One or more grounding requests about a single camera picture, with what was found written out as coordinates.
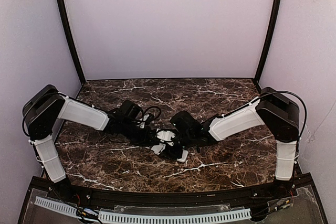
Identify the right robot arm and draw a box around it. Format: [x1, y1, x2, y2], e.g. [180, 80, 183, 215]
[156, 87, 306, 196]

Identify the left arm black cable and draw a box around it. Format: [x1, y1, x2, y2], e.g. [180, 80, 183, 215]
[136, 105, 162, 125]

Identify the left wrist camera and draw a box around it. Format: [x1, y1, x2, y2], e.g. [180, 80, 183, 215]
[140, 113, 155, 129]

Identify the right black frame post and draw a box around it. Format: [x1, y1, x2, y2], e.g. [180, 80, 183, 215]
[255, 0, 281, 79]

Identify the white red remote control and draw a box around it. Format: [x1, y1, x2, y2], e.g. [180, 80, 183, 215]
[151, 144, 188, 163]

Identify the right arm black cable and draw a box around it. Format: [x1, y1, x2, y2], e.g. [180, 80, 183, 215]
[258, 91, 308, 154]

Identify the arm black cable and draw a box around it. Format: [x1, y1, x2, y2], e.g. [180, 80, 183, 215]
[136, 105, 162, 125]
[258, 91, 308, 154]

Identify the black frame post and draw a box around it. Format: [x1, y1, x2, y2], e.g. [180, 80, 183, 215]
[255, 0, 281, 79]
[56, 0, 86, 85]

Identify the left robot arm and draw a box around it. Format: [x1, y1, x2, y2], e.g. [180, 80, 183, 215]
[22, 84, 158, 184]

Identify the black front rail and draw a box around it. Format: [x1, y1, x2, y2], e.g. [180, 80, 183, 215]
[58, 183, 276, 208]

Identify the centre white cable duct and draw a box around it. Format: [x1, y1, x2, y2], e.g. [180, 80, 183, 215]
[99, 209, 251, 224]

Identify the left white cable duct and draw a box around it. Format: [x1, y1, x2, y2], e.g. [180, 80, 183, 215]
[34, 196, 77, 218]

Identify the white cable duct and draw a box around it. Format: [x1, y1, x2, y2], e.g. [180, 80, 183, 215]
[34, 196, 77, 218]
[99, 209, 251, 224]

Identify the left black frame post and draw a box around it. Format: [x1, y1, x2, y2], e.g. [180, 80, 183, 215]
[56, 0, 86, 85]

